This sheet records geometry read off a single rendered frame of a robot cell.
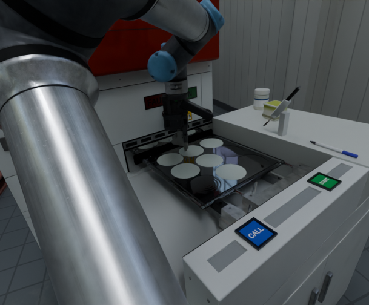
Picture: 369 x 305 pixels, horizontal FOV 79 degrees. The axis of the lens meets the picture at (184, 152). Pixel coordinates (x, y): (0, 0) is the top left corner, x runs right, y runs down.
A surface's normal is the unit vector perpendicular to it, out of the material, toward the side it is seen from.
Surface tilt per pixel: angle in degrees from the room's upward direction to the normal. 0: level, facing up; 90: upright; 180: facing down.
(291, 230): 0
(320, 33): 90
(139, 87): 90
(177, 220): 0
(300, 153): 90
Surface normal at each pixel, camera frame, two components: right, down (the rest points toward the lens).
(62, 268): -0.37, -0.10
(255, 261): -0.07, -0.89
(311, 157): -0.81, 0.31
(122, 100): 0.59, 0.33
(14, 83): 0.36, 0.36
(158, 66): -0.20, 0.45
